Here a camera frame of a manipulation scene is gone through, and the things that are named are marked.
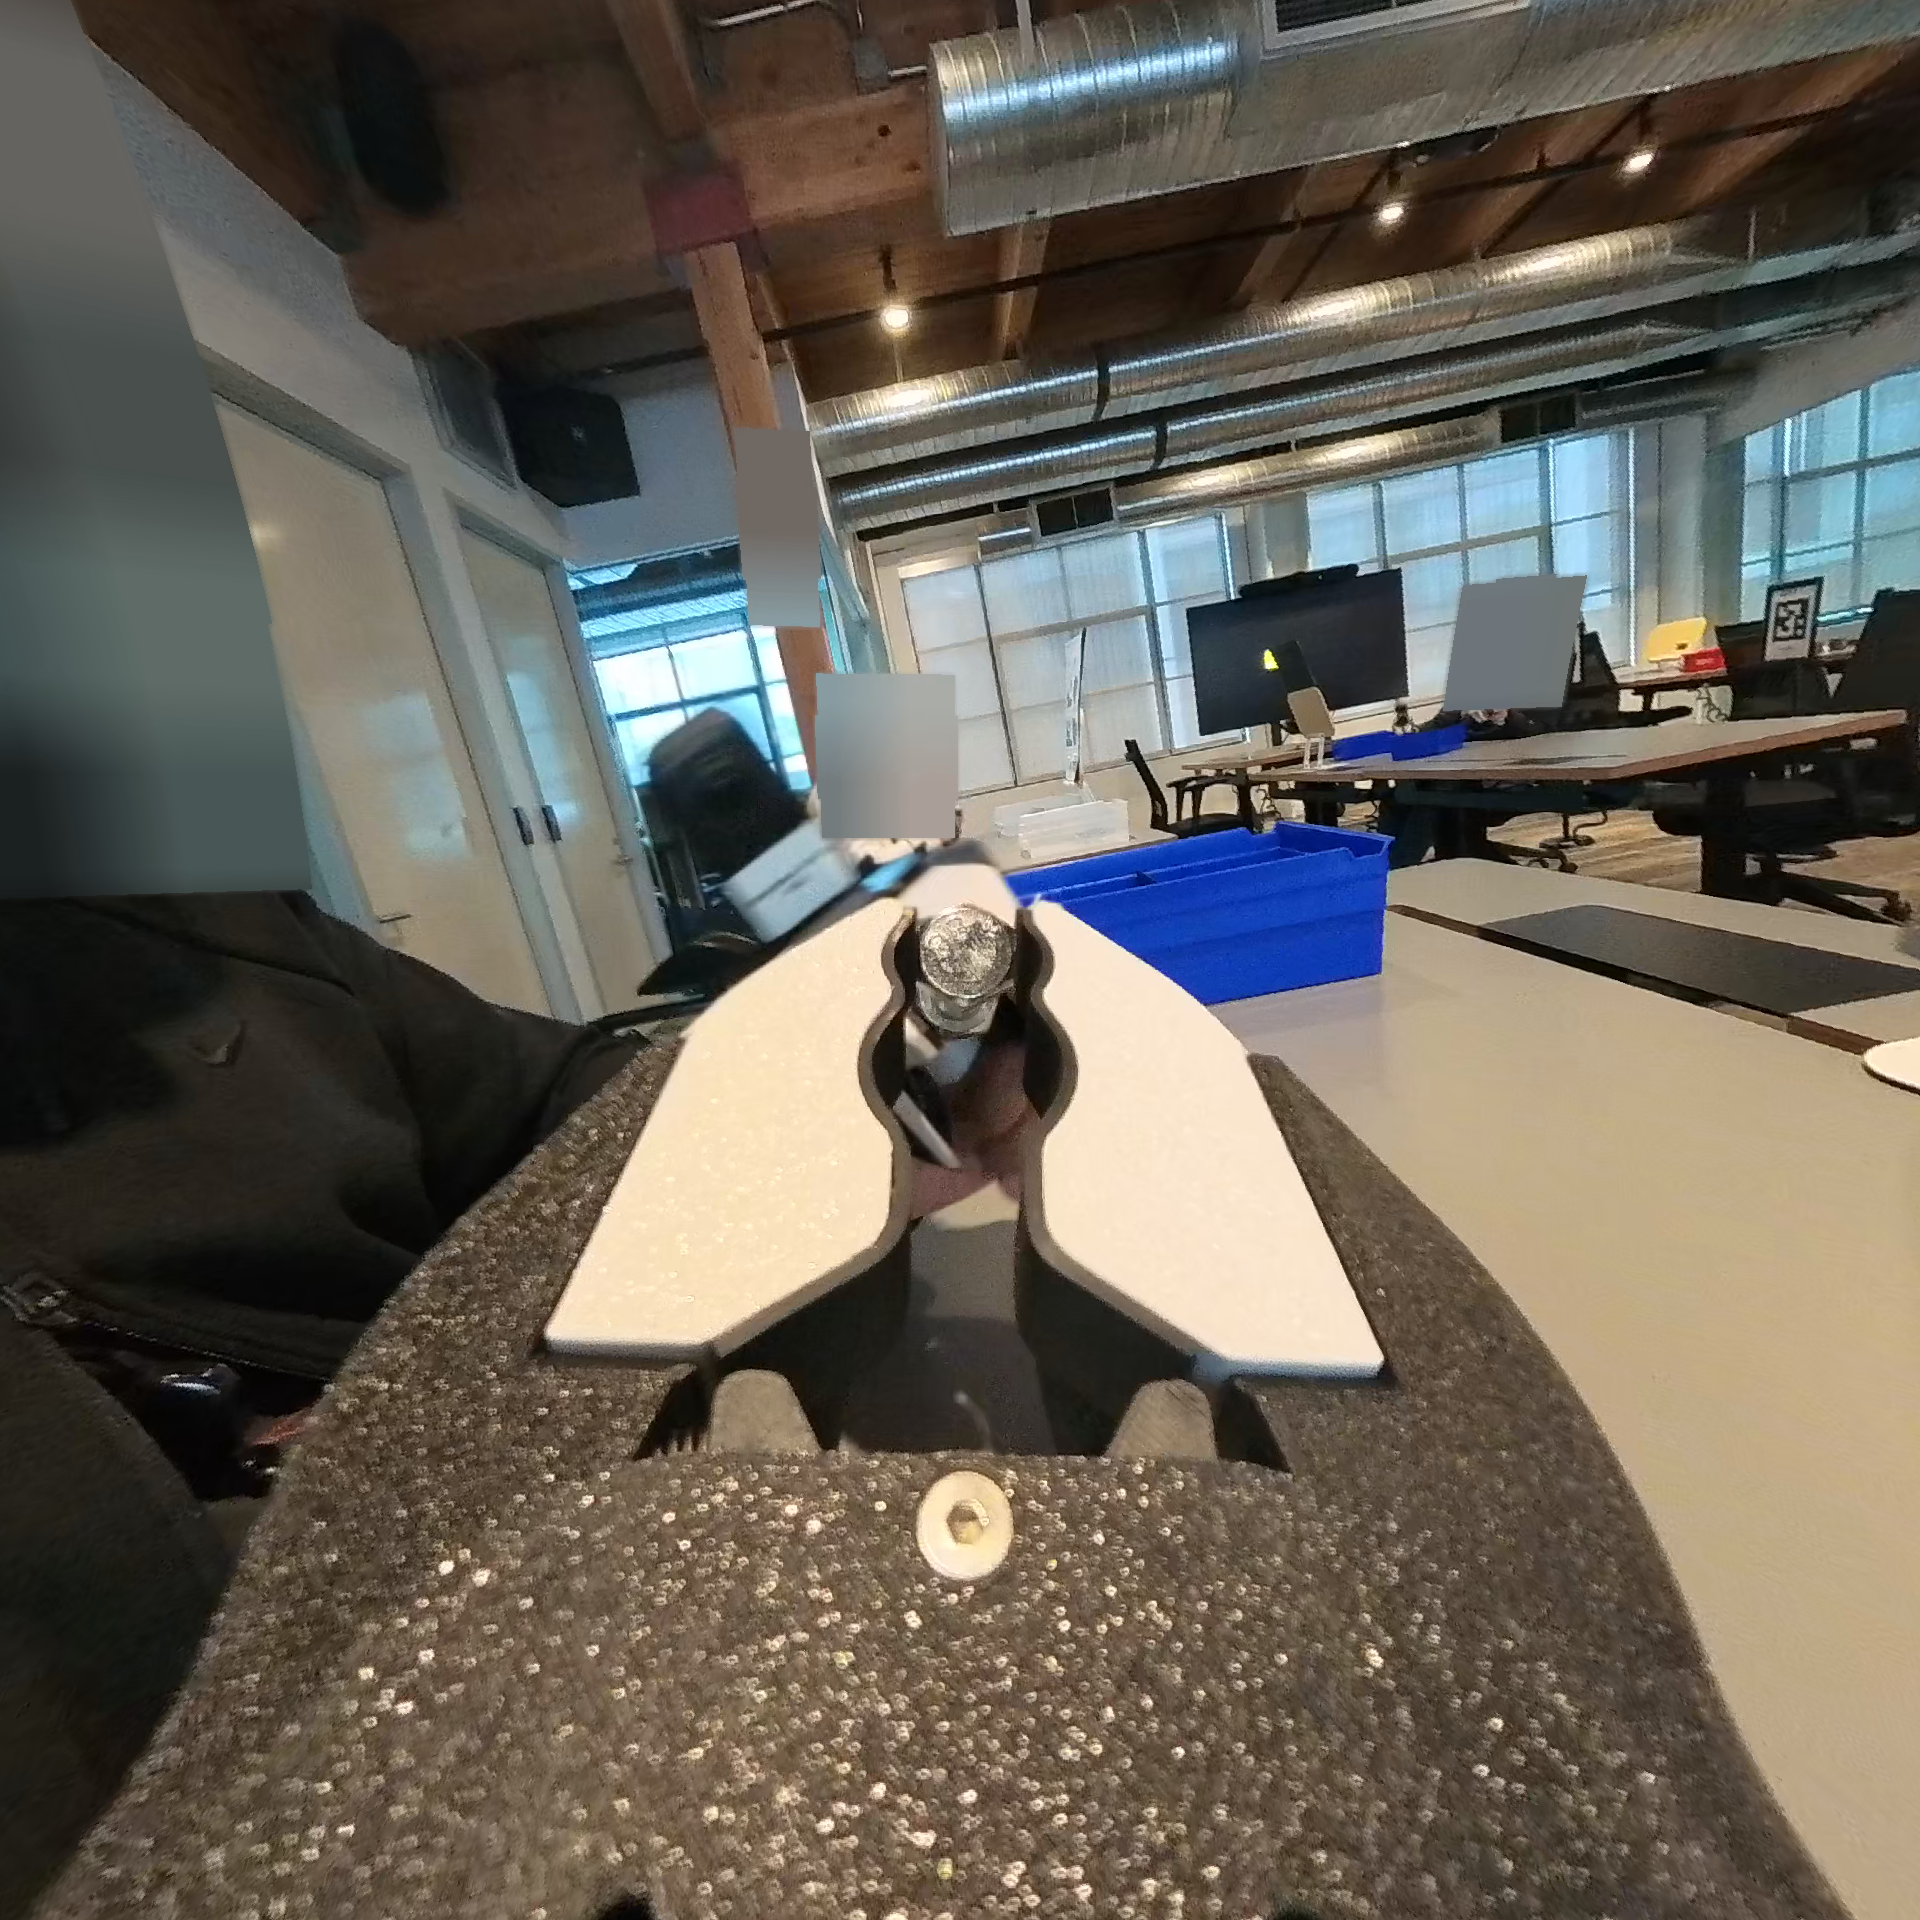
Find wooden support post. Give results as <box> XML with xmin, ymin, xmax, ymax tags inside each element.
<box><xmin>645</xmin><ymin>150</ymin><xmax>842</xmax><ymax>782</ymax></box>

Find long grey office table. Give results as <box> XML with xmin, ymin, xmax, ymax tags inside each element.
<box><xmin>1182</xmin><ymin>707</ymin><xmax>1912</xmax><ymax>875</ymax></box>

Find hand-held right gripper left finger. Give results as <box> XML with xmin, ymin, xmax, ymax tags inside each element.
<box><xmin>540</xmin><ymin>901</ymin><xmax>924</xmax><ymax>1456</ymax></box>

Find silver hex bolt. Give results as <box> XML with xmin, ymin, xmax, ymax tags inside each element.
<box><xmin>913</xmin><ymin>902</ymin><xmax>1027</xmax><ymax>1045</ymax></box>

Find black office chair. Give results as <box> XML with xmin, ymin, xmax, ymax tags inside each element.
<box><xmin>1124</xmin><ymin>738</ymin><xmax>1247</xmax><ymax>839</ymax></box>
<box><xmin>1652</xmin><ymin>589</ymin><xmax>1920</xmax><ymax>919</ymax></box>

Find person's left forearm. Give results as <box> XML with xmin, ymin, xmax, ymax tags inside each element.
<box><xmin>344</xmin><ymin>921</ymin><xmax>707</xmax><ymax>1276</ymax></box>

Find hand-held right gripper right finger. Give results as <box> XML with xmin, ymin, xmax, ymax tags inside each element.
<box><xmin>1017</xmin><ymin>901</ymin><xmax>1389</xmax><ymax>1456</ymax></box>

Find large black screen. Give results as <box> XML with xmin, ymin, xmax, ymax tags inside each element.
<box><xmin>1185</xmin><ymin>568</ymin><xmax>1410</xmax><ymax>740</ymax></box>

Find person's left hand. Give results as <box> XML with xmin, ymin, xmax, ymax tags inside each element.
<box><xmin>904</xmin><ymin>1040</ymin><xmax>1039</xmax><ymax>1211</ymax></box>

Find black desk mat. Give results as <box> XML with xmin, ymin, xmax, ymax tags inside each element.
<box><xmin>1478</xmin><ymin>902</ymin><xmax>1920</xmax><ymax>1020</ymax></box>

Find black wall speaker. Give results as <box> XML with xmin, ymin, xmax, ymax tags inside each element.
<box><xmin>502</xmin><ymin>382</ymin><xmax>640</xmax><ymax>509</ymax></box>

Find white plastic box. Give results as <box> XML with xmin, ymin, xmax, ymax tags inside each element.
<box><xmin>992</xmin><ymin>797</ymin><xmax>1132</xmax><ymax>867</ymax></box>

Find white door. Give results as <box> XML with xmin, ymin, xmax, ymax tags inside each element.
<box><xmin>450</xmin><ymin>518</ymin><xmax>669</xmax><ymax>962</ymax></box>
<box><xmin>209</xmin><ymin>402</ymin><xmax>557</xmax><ymax>1021</ymax></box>

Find long silver air duct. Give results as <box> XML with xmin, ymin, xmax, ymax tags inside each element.
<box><xmin>807</xmin><ymin>208</ymin><xmax>1920</xmax><ymax>452</ymax></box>
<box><xmin>829</xmin><ymin>382</ymin><xmax>1750</xmax><ymax>527</ymax></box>

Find large silver air duct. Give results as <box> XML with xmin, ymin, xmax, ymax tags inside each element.
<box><xmin>928</xmin><ymin>0</ymin><xmax>1920</xmax><ymax>240</ymax></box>

